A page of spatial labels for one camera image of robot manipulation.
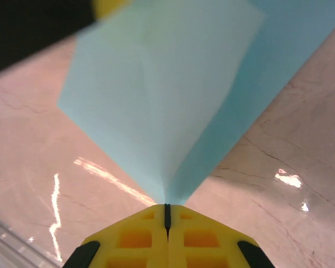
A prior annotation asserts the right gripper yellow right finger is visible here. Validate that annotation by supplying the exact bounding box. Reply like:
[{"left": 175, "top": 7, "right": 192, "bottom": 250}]
[{"left": 167, "top": 203, "right": 276, "bottom": 268}]

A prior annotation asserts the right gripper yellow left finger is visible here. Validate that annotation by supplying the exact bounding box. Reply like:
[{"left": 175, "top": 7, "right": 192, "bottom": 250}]
[{"left": 61, "top": 203, "right": 169, "bottom": 268}]

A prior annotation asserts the teal paper sheet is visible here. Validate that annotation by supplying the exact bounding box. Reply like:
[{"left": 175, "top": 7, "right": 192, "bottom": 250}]
[{"left": 57, "top": 0, "right": 335, "bottom": 206}]

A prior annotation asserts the wide aluminium mounting rail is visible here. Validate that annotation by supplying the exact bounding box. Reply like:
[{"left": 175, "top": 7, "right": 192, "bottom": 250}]
[{"left": 0, "top": 212, "right": 64, "bottom": 268}]

